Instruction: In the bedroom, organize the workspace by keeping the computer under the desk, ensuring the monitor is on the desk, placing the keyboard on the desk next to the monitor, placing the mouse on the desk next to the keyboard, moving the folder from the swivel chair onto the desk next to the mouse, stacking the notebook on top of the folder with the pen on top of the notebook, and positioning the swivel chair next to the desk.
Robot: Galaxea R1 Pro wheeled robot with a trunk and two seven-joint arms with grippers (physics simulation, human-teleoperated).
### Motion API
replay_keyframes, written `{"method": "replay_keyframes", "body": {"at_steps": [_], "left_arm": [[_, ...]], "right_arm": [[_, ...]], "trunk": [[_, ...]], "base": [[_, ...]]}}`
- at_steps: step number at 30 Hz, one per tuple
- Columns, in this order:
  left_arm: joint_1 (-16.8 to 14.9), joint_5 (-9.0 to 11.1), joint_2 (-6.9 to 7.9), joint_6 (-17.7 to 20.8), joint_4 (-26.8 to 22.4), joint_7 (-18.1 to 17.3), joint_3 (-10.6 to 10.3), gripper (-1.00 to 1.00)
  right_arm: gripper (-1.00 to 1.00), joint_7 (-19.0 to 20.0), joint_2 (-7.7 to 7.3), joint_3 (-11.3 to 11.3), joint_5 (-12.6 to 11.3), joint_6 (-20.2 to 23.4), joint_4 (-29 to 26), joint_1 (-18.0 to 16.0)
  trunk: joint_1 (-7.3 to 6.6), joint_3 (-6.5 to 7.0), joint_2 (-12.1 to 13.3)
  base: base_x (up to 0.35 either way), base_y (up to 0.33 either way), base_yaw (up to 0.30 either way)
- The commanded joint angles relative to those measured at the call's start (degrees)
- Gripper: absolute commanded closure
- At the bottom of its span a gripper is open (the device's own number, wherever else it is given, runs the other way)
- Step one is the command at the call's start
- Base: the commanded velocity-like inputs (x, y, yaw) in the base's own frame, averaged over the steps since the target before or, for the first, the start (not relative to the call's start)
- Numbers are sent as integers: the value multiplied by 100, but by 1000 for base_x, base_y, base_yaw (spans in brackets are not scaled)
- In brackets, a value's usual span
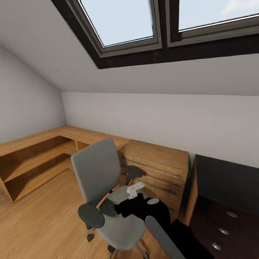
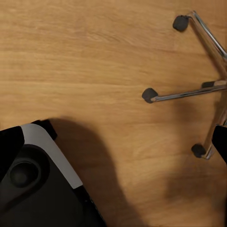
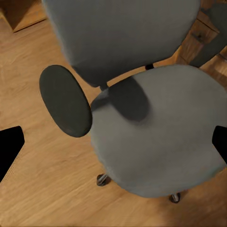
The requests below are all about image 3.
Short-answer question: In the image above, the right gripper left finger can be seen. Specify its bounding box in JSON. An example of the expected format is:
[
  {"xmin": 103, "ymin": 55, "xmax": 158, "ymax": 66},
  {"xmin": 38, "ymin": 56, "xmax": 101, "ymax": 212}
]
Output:
[{"xmin": 0, "ymin": 126, "xmax": 25, "ymax": 182}]

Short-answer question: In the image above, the swivel chair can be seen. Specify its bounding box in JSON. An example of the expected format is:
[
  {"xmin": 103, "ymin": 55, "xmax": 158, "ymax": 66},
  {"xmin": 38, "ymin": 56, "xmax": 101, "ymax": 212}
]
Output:
[{"xmin": 39, "ymin": 0, "xmax": 227, "ymax": 203}]

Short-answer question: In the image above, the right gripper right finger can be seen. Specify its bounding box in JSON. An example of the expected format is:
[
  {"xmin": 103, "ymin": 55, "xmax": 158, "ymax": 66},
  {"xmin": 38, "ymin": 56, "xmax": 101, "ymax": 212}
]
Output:
[{"xmin": 212, "ymin": 126, "xmax": 227, "ymax": 164}]

